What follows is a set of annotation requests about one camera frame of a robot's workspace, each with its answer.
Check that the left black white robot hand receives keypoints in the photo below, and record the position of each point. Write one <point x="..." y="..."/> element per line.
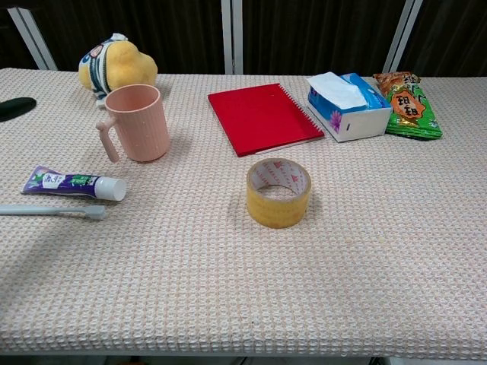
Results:
<point x="15" y="107"/>

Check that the pink ribbed plastic cup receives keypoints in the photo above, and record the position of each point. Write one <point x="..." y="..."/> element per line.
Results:
<point x="141" y="129"/>

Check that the white slanted frame post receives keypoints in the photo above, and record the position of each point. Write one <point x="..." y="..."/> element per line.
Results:
<point x="401" y="38"/>
<point x="34" y="42"/>

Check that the red spiral notebook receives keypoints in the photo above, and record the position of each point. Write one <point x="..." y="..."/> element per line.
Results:
<point x="262" y="118"/>

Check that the green orange snack bag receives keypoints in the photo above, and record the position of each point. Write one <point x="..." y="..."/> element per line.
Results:
<point x="412" y="110"/>

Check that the blue white tissue box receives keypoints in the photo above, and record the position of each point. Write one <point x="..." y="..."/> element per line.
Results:
<point x="354" y="114"/>

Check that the purple toothpaste tube white cap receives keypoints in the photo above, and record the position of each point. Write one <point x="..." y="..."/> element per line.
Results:
<point x="64" y="183"/>

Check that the beige waffle tablecloth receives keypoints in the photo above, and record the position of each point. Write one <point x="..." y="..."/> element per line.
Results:
<point x="243" y="273"/>

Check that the black pleated curtain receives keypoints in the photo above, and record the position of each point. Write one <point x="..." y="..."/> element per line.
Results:
<point x="323" y="34"/>

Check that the yellow plush toy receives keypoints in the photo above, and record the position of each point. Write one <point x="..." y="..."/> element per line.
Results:
<point x="129" y="64"/>

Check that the white upright frame post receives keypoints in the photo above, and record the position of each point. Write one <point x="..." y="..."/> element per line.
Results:
<point x="232" y="38"/>

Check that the grey toothbrush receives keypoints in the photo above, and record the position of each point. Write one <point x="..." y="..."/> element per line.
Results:
<point x="45" y="210"/>

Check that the yellowish packing tape roll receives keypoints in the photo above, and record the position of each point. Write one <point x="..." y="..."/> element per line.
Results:
<point x="277" y="213"/>

